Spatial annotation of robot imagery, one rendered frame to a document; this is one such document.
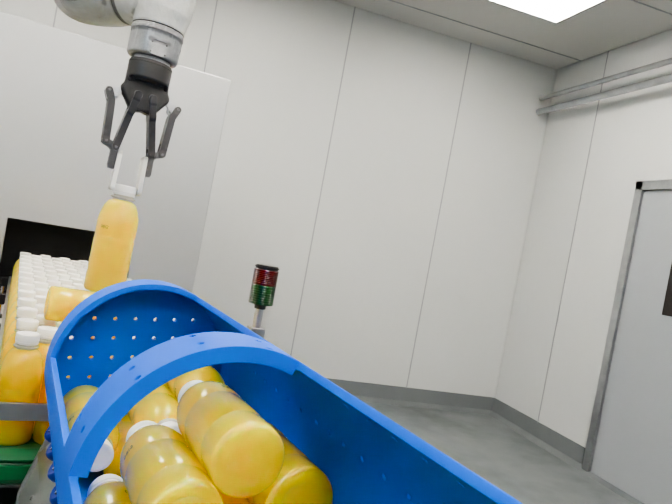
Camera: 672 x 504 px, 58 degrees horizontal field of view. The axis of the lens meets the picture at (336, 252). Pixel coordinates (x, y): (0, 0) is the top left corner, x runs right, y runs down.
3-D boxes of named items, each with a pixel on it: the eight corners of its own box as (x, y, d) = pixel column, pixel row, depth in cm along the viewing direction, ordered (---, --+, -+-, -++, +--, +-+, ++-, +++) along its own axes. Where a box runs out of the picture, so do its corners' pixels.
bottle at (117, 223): (98, 290, 112) (119, 191, 112) (131, 298, 110) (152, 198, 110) (72, 290, 105) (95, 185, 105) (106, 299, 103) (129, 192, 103)
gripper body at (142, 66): (131, 49, 103) (119, 103, 103) (180, 66, 107) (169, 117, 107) (123, 58, 109) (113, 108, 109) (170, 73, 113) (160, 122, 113)
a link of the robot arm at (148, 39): (189, 34, 106) (182, 67, 106) (177, 45, 114) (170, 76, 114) (136, 15, 102) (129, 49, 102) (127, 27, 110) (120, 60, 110)
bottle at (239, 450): (197, 492, 50) (153, 418, 66) (267, 513, 53) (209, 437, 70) (235, 412, 51) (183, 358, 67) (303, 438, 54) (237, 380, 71)
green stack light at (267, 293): (253, 304, 150) (256, 285, 150) (244, 300, 156) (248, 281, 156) (276, 307, 153) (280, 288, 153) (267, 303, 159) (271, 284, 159)
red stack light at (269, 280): (256, 284, 150) (259, 269, 150) (248, 281, 156) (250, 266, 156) (280, 288, 153) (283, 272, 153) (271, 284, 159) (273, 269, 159)
